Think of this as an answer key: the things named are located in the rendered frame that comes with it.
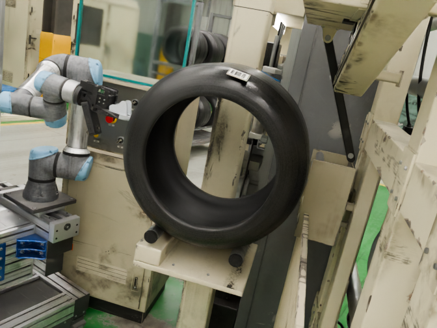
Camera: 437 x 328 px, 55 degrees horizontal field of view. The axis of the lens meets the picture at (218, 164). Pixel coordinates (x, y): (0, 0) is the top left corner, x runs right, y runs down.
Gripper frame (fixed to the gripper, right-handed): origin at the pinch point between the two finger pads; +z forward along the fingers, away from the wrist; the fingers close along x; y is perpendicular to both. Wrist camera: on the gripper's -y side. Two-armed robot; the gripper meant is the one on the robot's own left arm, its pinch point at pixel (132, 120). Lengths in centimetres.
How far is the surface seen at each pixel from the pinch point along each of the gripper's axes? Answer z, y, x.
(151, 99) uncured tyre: 8.4, 10.8, -11.5
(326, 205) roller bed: 70, -10, 20
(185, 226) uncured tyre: 29.4, -22.8, -11.8
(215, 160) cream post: 26.0, -10.7, 26.4
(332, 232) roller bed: 75, -19, 20
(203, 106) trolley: -71, -57, 411
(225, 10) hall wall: -238, 106, 1077
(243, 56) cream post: 24.4, 29.1, 25.9
